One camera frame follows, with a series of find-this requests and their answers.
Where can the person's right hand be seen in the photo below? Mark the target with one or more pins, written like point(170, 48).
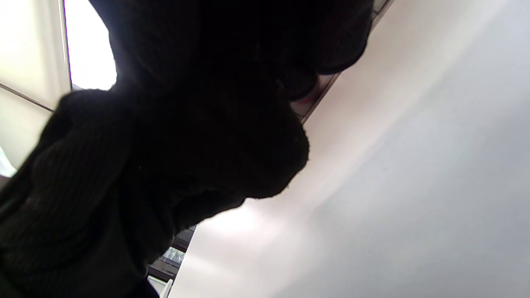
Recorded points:
point(74, 207)

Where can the black sock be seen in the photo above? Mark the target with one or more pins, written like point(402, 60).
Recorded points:
point(232, 157)

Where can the grey plastic divided organizer box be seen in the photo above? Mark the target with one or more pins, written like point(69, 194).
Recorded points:
point(319, 89)

